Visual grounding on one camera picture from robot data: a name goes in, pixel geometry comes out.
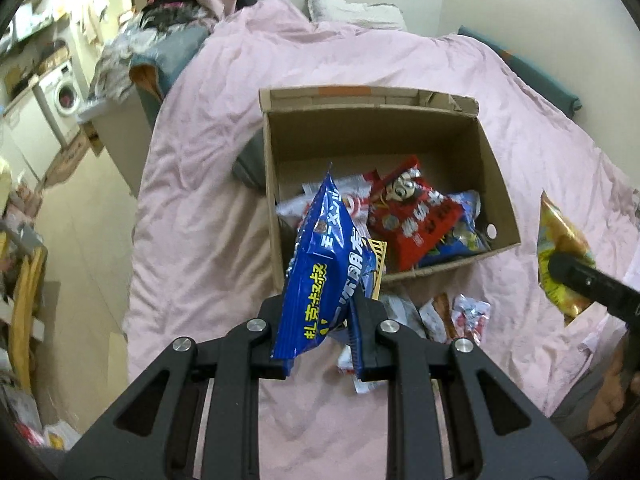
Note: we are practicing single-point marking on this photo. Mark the red cartoon snack packet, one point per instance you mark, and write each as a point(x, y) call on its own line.
point(415, 215)

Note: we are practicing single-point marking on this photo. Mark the grey floral pillow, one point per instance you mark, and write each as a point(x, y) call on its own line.
point(355, 10)

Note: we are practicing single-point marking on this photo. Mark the floor rug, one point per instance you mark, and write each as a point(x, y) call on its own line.
point(65, 157)

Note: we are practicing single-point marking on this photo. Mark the large blue chip bag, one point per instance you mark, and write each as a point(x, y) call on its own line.
point(467, 240)

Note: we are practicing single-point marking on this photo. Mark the brown gold snack bar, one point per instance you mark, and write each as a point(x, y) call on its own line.
point(444, 317)

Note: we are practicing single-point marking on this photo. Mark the person's right forearm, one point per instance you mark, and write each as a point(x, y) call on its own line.
point(615, 390)

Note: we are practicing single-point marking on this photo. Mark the white kitchen cabinet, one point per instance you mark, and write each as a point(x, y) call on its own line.
point(27, 135)

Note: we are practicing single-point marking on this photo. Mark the white grey snack packet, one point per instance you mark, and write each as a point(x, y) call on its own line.
point(402, 317)

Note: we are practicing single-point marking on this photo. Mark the cardboard box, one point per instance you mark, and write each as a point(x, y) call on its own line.
point(380, 130)

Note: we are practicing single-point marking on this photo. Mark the white storage bin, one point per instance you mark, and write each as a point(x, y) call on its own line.
point(115, 140)

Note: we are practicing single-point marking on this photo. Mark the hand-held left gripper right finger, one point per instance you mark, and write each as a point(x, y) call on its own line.
point(367, 350)

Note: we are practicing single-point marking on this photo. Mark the yellow snack bag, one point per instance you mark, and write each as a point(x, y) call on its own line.
point(560, 240)

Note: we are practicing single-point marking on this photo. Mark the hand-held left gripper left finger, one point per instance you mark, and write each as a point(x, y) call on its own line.
point(260, 355)

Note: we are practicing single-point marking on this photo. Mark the small white red packet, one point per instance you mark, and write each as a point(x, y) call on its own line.
point(472, 317)

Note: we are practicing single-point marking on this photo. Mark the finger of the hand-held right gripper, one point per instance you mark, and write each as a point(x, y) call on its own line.
point(595, 285)

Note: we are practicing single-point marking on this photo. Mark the pile of clothes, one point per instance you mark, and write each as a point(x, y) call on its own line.
point(150, 35)

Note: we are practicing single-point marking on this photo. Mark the pink blanket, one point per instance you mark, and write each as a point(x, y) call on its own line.
point(210, 235)

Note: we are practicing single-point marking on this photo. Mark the blue tiger snack packet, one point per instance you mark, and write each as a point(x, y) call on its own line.
point(320, 280)

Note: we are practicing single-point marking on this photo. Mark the pink white snack packet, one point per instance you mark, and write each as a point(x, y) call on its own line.
point(340, 200)

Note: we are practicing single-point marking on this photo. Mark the white washing machine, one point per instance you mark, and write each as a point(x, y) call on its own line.
point(62, 97)

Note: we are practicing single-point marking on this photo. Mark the white red snack packet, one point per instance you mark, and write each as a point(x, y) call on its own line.
point(350, 365)

